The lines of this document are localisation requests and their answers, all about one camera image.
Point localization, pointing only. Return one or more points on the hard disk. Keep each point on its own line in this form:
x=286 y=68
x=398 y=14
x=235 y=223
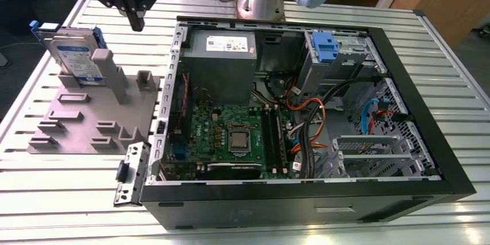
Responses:
x=76 y=58

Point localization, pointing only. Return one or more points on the metal disk bay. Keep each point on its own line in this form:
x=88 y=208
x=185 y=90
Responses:
x=367 y=139

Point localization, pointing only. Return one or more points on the grey power supply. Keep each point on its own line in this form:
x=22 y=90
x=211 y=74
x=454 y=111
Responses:
x=218 y=78

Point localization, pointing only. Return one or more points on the grey parts rack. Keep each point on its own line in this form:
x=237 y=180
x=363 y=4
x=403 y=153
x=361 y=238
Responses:
x=95 y=113

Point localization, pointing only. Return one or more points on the blue plastic drive latch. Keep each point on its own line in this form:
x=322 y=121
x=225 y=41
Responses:
x=323 y=41

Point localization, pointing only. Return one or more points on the green motherboard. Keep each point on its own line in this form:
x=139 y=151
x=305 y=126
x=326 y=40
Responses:
x=245 y=116

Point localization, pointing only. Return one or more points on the metal drive cage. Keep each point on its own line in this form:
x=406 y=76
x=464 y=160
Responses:
x=333 y=70

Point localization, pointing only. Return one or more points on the silver CPU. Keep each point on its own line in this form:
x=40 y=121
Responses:
x=239 y=140

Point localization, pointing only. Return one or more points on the CPU socket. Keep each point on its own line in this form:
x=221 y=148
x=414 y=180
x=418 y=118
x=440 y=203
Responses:
x=241 y=153

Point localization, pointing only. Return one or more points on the black RAM slot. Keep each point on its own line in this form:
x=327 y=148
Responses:
x=281 y=141
x=271 y=141

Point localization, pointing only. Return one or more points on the black graphics card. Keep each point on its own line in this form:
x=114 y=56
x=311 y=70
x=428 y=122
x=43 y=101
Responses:
x=230 y=170

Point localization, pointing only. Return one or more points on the black PC case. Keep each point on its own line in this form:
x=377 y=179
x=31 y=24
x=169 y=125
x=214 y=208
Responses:
x=267 y=207

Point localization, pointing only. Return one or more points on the black chair base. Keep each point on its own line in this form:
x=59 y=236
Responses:
x=484 y=30

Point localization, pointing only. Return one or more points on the metal card retention bracket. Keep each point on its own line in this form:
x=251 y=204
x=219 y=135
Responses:
x=135 y=170

